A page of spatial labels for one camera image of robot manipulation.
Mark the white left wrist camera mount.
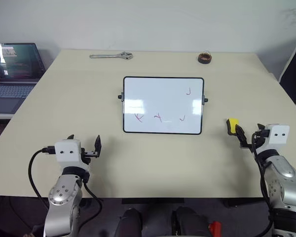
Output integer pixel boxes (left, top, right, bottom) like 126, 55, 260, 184
54, 139, 82, 163

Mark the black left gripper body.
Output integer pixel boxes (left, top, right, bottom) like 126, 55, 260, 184
80, 147, 100, 165

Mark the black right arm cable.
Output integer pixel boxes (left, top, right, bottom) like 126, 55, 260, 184
251, 132, 274, 237

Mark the open dark laptop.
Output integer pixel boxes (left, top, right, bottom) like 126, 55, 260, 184
0, 42, 46, 115

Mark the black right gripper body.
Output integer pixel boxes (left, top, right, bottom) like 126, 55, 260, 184
239, 129, 271, 152

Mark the yellow black eraser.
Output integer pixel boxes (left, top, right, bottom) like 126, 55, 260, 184
226, 118, 239, 136

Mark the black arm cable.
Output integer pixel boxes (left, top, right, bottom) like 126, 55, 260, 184
81, 179, 104, 227
251, 132, 274, 237
28, 146, 56, 209

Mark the black framed whiteboard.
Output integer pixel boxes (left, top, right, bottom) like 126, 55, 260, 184
117, 76, 209, 135

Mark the small red object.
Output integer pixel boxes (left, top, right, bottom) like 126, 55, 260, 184
209, 221, 222, 237

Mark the silver adjustable wrench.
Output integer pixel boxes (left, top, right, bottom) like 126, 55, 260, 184
89, 51, 134, 60

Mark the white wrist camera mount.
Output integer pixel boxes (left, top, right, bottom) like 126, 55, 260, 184
54, 139, 82, 163
264, 124, 290, 150

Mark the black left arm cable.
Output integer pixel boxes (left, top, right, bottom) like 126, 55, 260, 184
81, 179, 104, 227
28, 146, 56, 209

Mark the black white panel object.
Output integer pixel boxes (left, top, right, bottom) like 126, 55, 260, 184
278, 34, 296, 119

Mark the dark rounded shape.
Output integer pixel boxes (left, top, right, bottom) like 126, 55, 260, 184
171, 206, 211, 237
114, 208, 144, 237

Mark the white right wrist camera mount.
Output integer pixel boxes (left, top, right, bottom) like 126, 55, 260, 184
264, 124, 290, 150

